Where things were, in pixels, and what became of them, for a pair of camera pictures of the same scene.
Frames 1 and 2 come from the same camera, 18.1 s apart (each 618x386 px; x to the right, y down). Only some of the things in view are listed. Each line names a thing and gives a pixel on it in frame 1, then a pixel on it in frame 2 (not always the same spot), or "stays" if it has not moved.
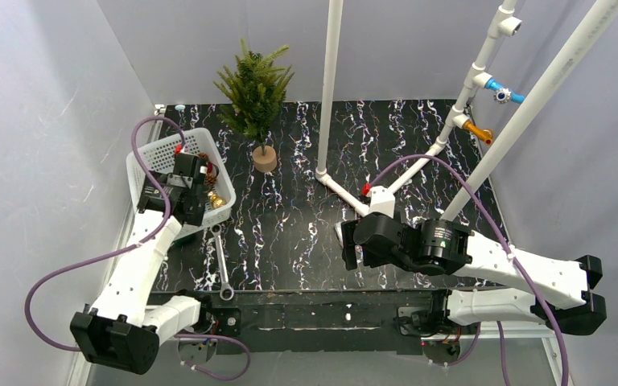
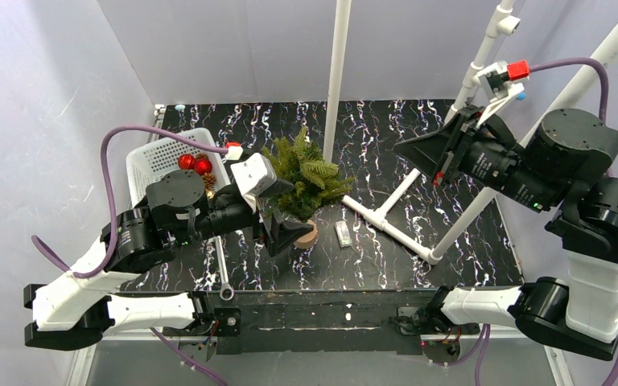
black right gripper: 349,243 → 456,150
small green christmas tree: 258,90 → 318,184
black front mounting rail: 317,322 stays
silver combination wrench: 226,291 stays
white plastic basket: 158,156 stays
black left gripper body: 196,193 → 265,229
